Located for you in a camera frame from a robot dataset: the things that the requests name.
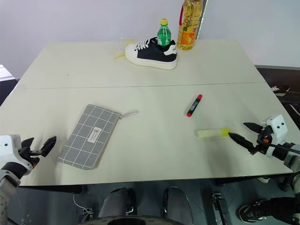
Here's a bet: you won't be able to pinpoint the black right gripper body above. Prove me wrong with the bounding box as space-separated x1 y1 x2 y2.
249 125 274 156

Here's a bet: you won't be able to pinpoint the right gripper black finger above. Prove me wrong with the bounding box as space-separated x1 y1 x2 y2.
228 132 256 153
243 121 263 135

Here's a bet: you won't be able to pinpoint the thin white floor cable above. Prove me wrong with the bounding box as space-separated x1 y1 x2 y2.
72 192 93 215

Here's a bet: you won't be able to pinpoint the red and black marker pen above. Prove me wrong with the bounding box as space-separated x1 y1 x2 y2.
186 94 203 117

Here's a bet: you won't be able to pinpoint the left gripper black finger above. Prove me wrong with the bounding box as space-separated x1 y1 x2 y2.
21 137 35 151
40 135 57 158

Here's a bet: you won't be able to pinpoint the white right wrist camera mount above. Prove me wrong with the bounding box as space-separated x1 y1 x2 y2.
262 114 288 144

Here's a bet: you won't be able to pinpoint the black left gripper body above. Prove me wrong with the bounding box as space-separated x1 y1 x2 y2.
17 145 45 168

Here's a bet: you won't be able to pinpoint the grey checked fabric pencil case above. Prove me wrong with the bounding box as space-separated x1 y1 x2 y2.
57 104 139 171

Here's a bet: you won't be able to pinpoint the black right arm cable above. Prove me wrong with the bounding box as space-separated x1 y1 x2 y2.
267 141 300 155

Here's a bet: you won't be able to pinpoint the person's black and white shoe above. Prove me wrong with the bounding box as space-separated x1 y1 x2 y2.
238 198 274 223

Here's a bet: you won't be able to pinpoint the yellow highlighter pen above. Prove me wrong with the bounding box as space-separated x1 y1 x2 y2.
196 127 232 139

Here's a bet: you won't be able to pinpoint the black metal stand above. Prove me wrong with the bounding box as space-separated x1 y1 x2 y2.
211 191 233 225

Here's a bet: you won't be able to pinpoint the black and white sneaker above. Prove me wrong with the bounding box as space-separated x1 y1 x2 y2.
124 37 178 70

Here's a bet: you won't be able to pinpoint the green bottle with yellow cap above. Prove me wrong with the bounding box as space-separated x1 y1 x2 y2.
157 18 172 49

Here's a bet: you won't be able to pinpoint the cooking oil bottle, red handle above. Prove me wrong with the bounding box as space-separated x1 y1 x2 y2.
176 0 203 51

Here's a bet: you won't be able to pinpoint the person's leg in black trousers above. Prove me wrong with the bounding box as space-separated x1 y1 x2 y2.
267 196 300 225

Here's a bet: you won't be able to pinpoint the dark brown sneaker, white laces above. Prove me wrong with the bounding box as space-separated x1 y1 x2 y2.
269 85 291 97

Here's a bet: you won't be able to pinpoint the dark rounded grey shape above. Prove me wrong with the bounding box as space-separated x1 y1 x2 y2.
162 186 195 225
97 187 137 219

